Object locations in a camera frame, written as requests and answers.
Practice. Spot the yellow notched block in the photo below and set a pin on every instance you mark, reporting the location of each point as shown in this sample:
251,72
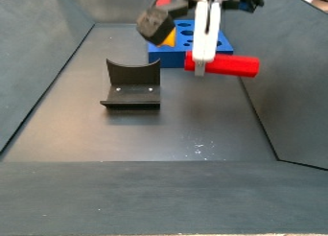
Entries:
169,41

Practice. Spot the black curved holder stand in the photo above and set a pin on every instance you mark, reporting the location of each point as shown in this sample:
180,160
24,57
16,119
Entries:
135,85

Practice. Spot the red hexagon prism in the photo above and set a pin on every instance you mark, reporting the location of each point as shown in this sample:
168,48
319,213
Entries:
233,65

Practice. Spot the blue shape sorter block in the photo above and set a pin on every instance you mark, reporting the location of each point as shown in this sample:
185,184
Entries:
171,56

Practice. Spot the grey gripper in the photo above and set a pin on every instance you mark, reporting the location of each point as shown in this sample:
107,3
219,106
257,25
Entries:
204,42

